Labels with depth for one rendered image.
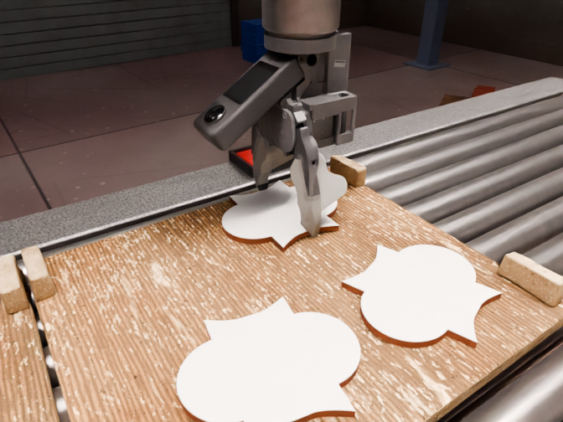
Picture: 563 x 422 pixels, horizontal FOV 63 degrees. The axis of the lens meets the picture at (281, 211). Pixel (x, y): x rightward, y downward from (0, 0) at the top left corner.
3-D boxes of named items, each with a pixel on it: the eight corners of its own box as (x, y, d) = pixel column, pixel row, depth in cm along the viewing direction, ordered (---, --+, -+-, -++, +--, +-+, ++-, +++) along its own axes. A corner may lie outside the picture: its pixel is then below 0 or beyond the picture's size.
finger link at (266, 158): (293, 185, 61) (313, 138, 54) (255, 197, 58) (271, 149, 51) (282, 167, 62) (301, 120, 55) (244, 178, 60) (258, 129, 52)
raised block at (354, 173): (328, 172, 65) (329, 154, 63) (338, 169, 65) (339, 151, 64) (356, 189, 60) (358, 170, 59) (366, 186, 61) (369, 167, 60)
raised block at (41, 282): (26, 269, 46) (18, 247, 45) (46, 263, 47) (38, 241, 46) (36, 303, 42) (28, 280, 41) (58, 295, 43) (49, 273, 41)
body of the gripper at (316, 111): (354, 147, 51) (364, 33, 44) (289, 166, 47) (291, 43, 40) (314, 126, 56) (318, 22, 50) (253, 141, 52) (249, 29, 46)
